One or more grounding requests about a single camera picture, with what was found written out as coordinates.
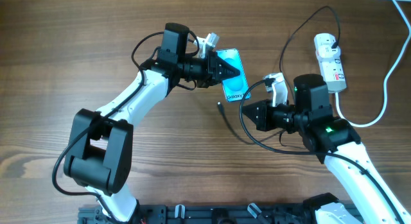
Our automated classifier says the teal screen Galaxy smartphone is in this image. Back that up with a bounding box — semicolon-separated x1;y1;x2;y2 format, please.
216;48;249;102

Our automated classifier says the black charger cable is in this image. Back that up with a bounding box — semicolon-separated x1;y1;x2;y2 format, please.
216;5;342;145

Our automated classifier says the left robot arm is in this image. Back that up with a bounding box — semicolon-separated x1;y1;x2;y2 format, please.
54;22;240;223

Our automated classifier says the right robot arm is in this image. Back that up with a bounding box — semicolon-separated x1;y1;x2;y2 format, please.
239;74;410;223

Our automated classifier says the white charger plug adapter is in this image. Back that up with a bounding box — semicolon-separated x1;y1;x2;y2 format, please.
315;44;341;62

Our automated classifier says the white power strip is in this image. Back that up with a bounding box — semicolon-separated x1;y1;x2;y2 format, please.
314;33;347;94

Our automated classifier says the white power strip cord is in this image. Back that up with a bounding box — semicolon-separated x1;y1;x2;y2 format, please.
335;0;411;128

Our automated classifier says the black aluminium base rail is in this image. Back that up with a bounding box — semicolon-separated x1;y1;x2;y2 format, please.
76;203;363;224

